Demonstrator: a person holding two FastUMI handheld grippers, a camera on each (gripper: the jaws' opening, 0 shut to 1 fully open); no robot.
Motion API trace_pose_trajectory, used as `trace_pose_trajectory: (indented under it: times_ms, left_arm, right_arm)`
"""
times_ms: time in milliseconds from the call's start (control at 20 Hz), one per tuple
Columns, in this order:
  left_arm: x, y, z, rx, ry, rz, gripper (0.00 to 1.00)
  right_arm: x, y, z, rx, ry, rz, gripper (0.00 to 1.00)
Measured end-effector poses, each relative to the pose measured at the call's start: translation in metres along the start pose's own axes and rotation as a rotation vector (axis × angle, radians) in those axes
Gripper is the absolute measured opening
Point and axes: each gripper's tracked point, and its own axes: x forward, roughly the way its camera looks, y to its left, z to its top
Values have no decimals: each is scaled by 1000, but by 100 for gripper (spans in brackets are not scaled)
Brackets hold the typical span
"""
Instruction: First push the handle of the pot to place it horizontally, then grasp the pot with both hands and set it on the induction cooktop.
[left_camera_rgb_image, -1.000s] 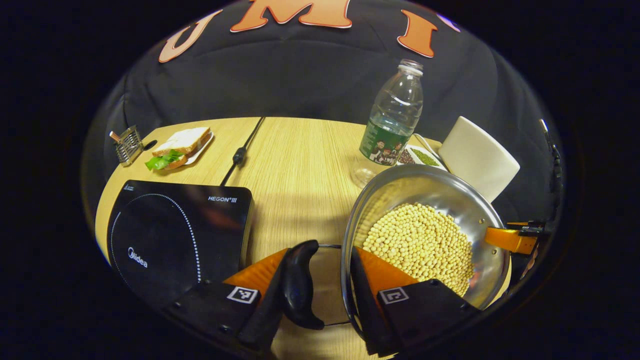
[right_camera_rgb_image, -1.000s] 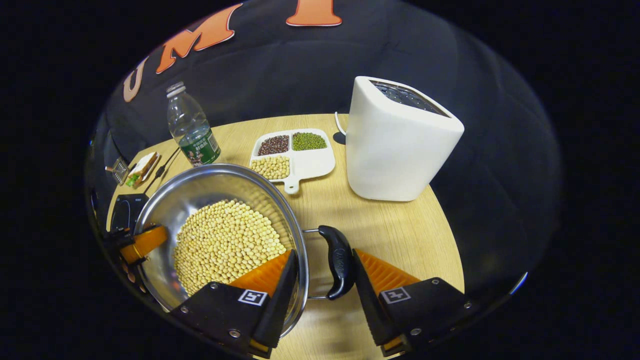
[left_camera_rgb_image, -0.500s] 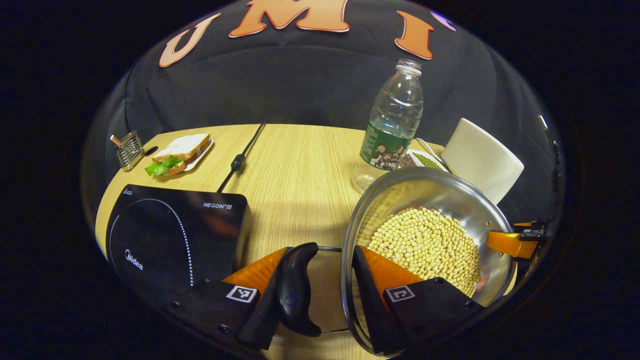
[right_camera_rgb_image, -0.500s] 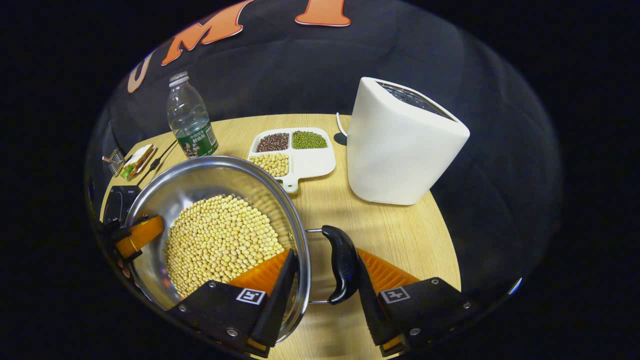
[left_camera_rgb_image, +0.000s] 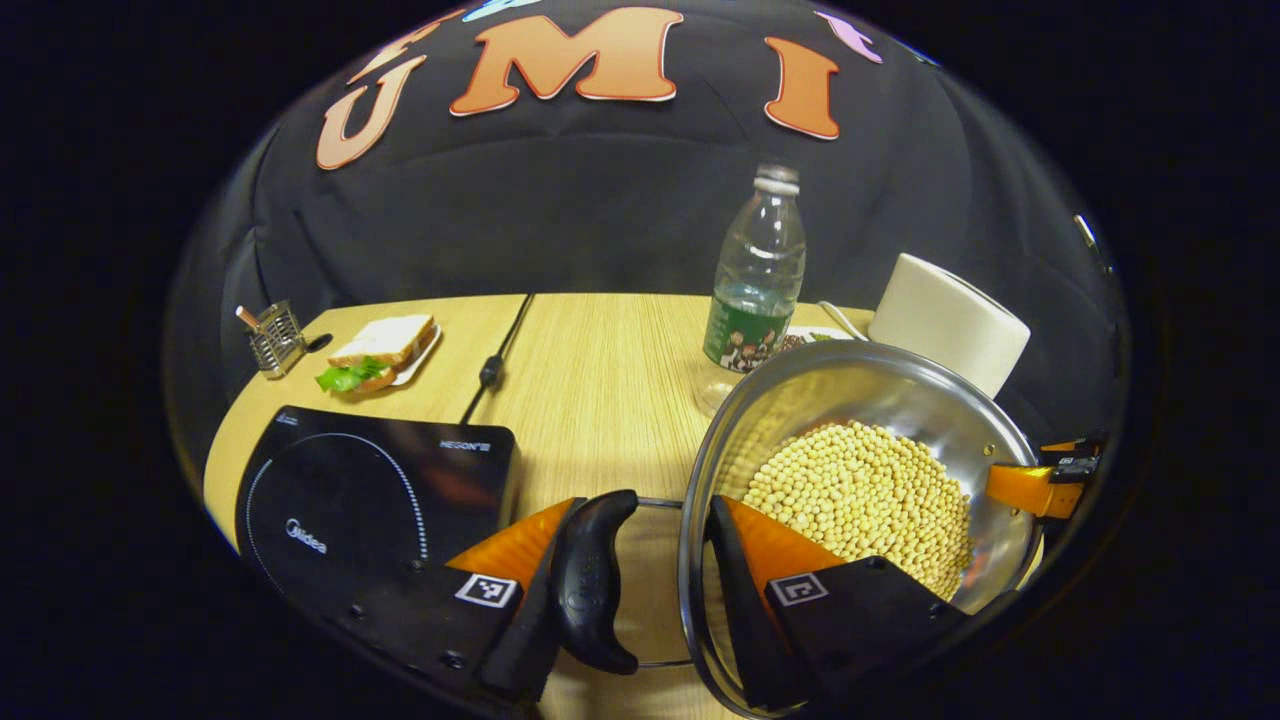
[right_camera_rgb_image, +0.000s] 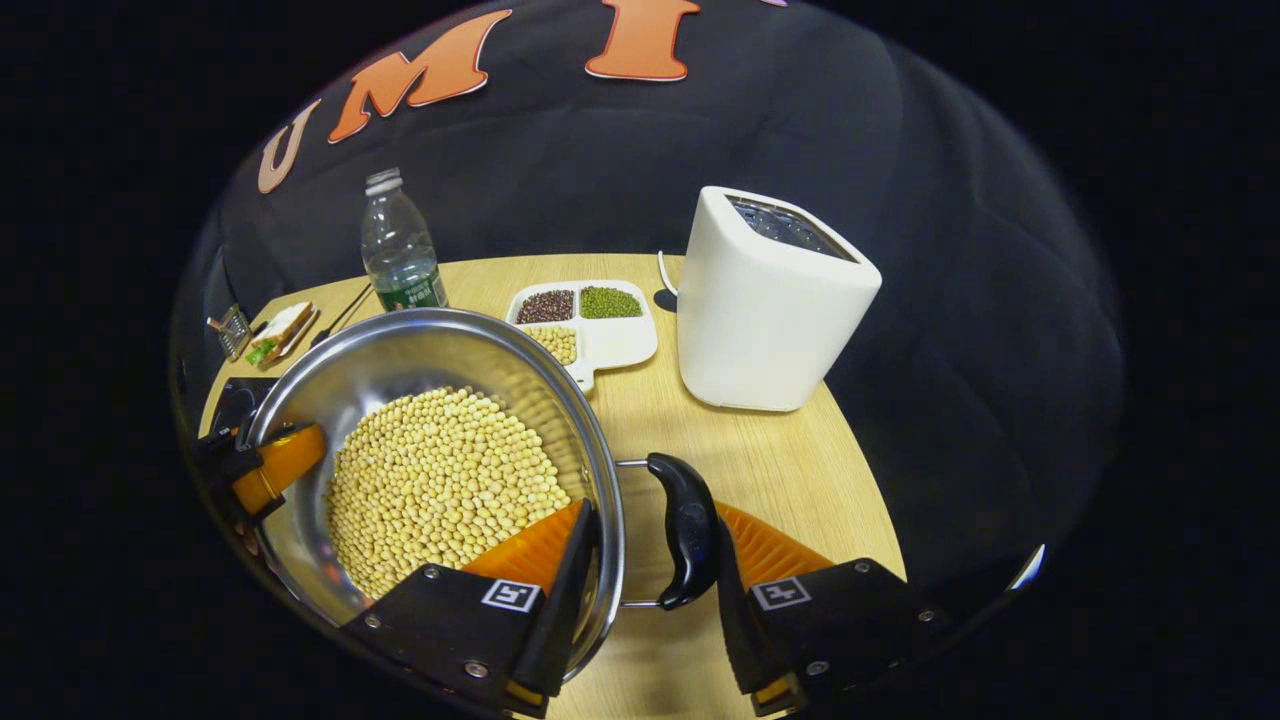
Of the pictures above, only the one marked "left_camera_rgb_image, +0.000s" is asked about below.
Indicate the sandwich with lettuce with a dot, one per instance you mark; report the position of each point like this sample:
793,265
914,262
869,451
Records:
385,340

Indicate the clear plastic water bottle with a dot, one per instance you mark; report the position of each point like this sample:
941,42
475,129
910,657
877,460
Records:
755,290

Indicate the white sectioned plate of beans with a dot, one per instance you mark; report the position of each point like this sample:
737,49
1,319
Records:
815,335

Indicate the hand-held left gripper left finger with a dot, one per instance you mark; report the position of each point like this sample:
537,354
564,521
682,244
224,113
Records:
520,650

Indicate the white cylindrical appliance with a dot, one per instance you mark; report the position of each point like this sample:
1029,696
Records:
940,320

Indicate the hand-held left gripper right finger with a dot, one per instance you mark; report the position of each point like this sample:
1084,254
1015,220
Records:
745,620

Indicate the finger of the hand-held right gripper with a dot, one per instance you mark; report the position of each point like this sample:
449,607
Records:
1030,490
1080,446

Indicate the pile of soybeans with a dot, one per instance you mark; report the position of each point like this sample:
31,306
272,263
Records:
860,490

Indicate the black induction cooktop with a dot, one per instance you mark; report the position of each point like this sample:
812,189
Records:
350,500

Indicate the metal mesh utensil holder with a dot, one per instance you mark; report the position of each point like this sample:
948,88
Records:
278,340

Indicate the small white plate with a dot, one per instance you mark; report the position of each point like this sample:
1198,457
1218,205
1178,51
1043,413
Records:
420,365

